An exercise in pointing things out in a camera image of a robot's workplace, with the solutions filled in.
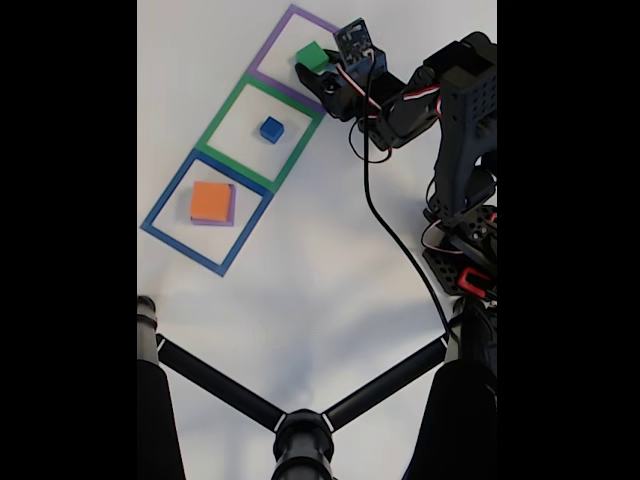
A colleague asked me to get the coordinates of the black camera tripod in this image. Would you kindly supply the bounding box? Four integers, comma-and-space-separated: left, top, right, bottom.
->
137, 294, 498, 480

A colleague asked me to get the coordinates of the purple square frame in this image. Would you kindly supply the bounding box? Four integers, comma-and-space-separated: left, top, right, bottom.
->
247, 3, 351, 115

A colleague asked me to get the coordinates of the green square frame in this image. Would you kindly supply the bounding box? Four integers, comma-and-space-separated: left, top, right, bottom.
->
193, 73, 322, 194

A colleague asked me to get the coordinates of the orange foam block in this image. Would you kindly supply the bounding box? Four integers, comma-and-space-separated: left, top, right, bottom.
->
189, 180, 234, 222

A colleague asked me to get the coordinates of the red clamp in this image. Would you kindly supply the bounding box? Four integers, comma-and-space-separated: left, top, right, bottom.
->
458, 267, 494, 296

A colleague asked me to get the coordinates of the red white servo cable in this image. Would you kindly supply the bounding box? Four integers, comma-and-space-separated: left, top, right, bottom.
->
335, 64, 444, 121

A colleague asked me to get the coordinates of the green foam block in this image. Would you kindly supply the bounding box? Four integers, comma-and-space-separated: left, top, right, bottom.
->
295, 41, 331, 74

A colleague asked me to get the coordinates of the small blue cube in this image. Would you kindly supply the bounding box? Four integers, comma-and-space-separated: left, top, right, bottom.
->
259, 115, 286, 145

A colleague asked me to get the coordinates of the purple foam block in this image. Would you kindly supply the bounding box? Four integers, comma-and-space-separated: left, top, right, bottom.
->
191, 183, 237, 228

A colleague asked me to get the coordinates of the gripper camera circuit board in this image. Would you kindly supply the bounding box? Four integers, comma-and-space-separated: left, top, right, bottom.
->
333, 17, 389, 76

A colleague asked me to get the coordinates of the blue square frame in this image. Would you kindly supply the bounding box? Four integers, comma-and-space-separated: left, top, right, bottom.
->
139, 148, 274, 277

